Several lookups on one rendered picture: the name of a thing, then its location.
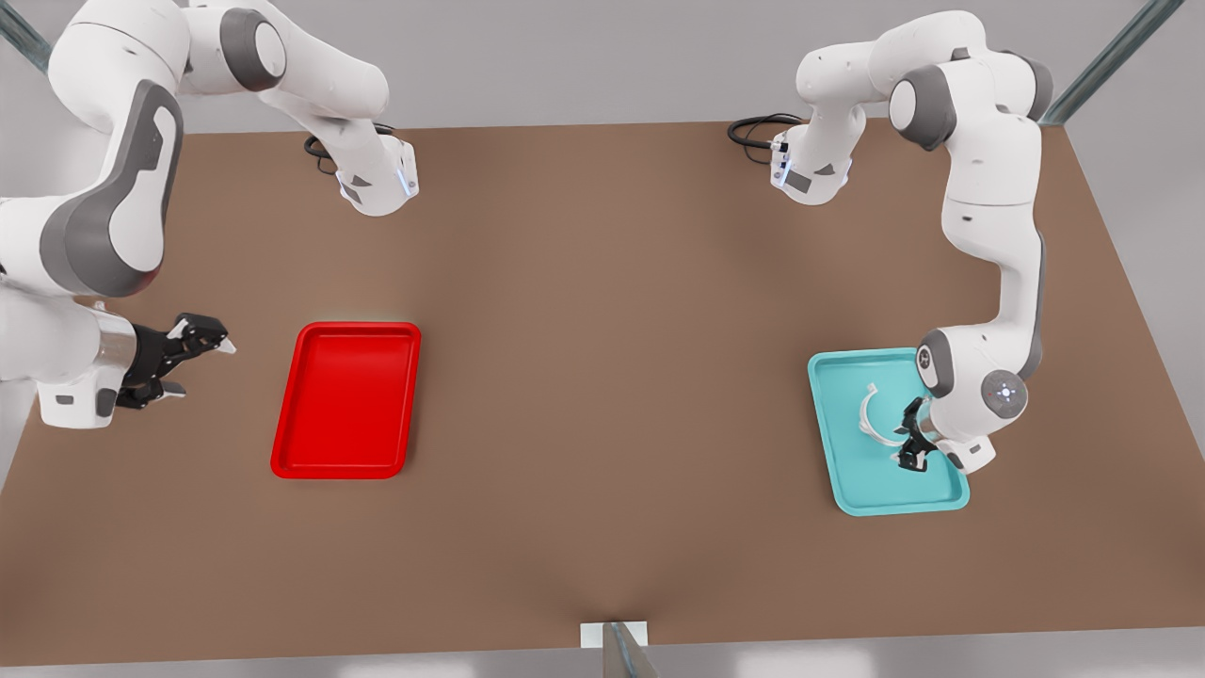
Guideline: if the white drainage pipe clamp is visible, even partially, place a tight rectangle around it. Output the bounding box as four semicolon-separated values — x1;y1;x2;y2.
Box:
858;382;910;446

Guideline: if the teal rectangular tray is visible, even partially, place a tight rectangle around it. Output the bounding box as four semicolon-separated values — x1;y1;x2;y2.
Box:
807;347;972;518

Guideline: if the red rectangular tray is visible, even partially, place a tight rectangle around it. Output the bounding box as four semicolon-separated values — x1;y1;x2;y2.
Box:
270;321;423;481

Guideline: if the black cable loop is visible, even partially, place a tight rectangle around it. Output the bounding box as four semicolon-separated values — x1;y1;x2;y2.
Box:
727;113;807;167
303;121;397;177

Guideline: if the silver frame post with foot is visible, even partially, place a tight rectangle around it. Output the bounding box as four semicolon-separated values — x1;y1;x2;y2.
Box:
580;621;661;678

